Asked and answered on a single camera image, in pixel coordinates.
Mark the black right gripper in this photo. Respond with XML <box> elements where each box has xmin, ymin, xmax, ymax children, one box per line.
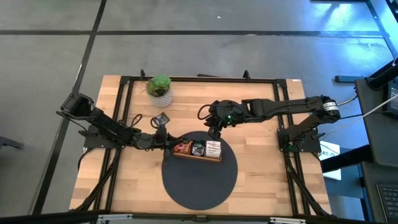
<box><xmin>203</xmin><ymin>99</ymin><xmax>248</xmax><ymax>141</ymax></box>

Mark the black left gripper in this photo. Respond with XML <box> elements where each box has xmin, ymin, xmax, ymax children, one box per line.
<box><xmin>136</xmin><ymin>126</ymin><xmax>189</xmax><ymax>160</ymax></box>

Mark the wooden three-slot tray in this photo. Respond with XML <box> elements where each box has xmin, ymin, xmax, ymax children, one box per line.
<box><xmin>172</xmin><ymin>139</ymin><xmax>223</xmax><ymax>164</ymax></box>

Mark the round dark woven placemat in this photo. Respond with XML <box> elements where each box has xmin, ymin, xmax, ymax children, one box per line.
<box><xmin>160</xmin><ymin>130</ymin><xmax>239</xmax><ymax>212</ymax></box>

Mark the potted green succulent plant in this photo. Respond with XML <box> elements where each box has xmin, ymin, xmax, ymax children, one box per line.
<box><xmin>143</xmin><ymin>74</ymin><xmax>174</xmax><ymax>109</ymax></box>

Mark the white paper sign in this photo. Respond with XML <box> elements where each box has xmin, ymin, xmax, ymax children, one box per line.
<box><xmin>318</xmin><ymin>141</ymin><xmax>342</xmax><ymax>181</ymax></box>

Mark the black desk leg beam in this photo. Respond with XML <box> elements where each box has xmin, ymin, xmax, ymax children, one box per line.
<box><xmin>320</xmin><ymin>144</ymin><xmax>374</xmax><ymax>174</ymax></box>

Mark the black flat floor bar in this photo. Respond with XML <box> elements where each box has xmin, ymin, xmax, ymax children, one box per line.
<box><xmin>335</xmin><ymin>75</ymin><xmax>368</xmax><ymax>84</ymax></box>

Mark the black horizontal beam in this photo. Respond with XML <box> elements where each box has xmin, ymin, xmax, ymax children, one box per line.
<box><xmin>0</xmin><ymin>208</ymin><xmax>398</xmax><ymax>224</ymax></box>

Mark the dark grey desk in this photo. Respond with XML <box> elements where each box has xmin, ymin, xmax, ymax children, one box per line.
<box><xmin>354</xmin><ymin>77</ymin><xmax>398</xmax><ymax>224</ymax></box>

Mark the black chair leg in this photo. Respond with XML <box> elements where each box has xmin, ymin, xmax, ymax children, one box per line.
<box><xmin>0</xmin><ymin>135</ymin><xmax>25</xmax><ymax>150</ymax></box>

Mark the dark computer screen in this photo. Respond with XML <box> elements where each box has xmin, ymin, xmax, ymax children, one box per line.
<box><xmin>381</xmin><ymin>79</ymin><xmax>398</xmax><ymax>121</ymax></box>

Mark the black keyboard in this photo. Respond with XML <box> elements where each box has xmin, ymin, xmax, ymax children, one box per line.
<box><xmin>376</xmin><ymin>182</ymin><xmax>398</xmax><ymax>224</ymax></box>

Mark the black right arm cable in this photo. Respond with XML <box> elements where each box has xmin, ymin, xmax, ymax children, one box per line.
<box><xmin>197</xmin><ymin>103</ymin><xmax>213</xmax><ymax>121</ymax></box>

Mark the black aluminium table frame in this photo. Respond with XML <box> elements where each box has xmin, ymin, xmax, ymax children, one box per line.
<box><xmin>70</xmin><ymin>68</ymin><xmax>332</xmax><ymax>218</ymax></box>

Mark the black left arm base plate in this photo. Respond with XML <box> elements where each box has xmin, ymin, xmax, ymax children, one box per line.
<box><xmin>83</xmin><ymin>124</ymin><xmax>127</xmax><ymax>149</ymax></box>

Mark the silver metal bracket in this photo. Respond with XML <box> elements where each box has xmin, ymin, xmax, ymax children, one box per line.
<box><xmin>269</xmin><ymin>217</ymin><xmax>307</xmax><ymax>224</ymax></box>
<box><xmin>97</xmin><ymin>213</ymin><xmax>134</xmax><ymax>223</ymax></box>

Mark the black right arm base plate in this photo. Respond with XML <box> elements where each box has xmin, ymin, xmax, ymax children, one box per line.
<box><xmin>277</xmin><ymin>128</ymin><xmax>322</xmax><ymax>153</ymax></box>

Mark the yellow power cable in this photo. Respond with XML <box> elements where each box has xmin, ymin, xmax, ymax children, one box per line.
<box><xmin>337</xmin><ymin>95</ymin><xmax>359</xmax><ymax>107</ymax></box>

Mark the black floor cable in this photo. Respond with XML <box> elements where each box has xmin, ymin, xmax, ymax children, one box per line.
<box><xmin>338</xmin><ymin>110</ymin><xmax>388</xmax><ymax>121</ymax></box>

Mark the white cable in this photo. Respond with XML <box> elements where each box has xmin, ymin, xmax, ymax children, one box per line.
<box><xmin>329</xmin><ymin>93</ymin><xmax>398</xmax><ymax>133</ymax></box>

